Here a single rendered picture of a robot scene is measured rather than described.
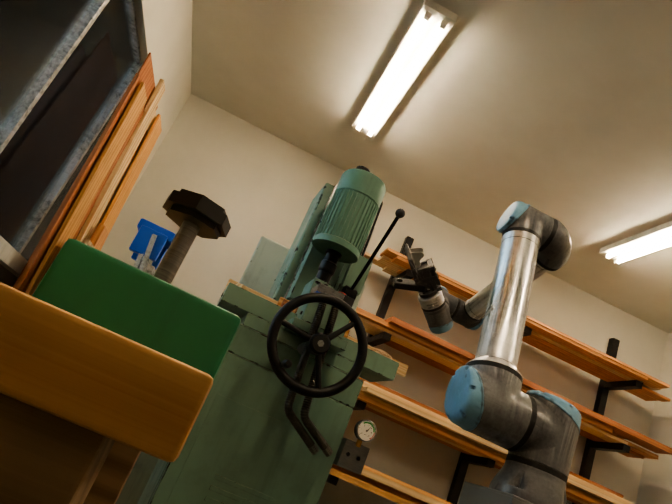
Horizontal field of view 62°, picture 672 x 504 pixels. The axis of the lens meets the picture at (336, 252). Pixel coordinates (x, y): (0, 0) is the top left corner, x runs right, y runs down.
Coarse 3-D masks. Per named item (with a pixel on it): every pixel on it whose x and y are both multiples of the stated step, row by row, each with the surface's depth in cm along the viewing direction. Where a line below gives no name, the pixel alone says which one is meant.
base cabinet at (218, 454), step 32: (224, 384) 164; (256, 384) 166; (224, 416) 161; (256, 416) 164; (320, 416) 170; (192, 448) 157; (224, 448) 159; (256, 448) 162; (288, 448) 164; (320, 448) 167; (160, 480) 153; (192, 480) 155; (224, 480) 157; (256, 480) 160; (288, 480) 162; (320, 480) 165
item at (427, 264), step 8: (424, 264) 203; (432, 264) 201; (424, 272) 200; (432, 272) 200; (416, 280) 202; (424, 280) 201; (432, 280) 201; (432, 288) 205; (440, 288) 204; (424, 296) 204
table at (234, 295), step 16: (240, 288) 172; (224, 304) 174; (240, 304) 170; (256, 304) 172; (272, 304) 173; (288, 320) 172; (336, 352) 174; (352, 352) 177; (368, 352) 179; (368, 368) 178; (384, 368) 179
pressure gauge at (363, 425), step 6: (360, 420) 169; (366, 420) 167; (360, 426) 166; (366, 426) 167; (372, 426) 167; (354, 432) 168; (360, 432) 166; (366, 432) 166; (372, 432) 167; (360, 438) 165; (366, 438) 166; (372, 438) 166; (360, 444) 167
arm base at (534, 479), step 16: (512, 464) 140; (528, 464) 137; (496, 480) 140; (512, 480) 136; (528, 480) 135; (544, 480) 134; (560, 480) 136; (528, 496) 132; (544, 496) 132; (560, 496) 134
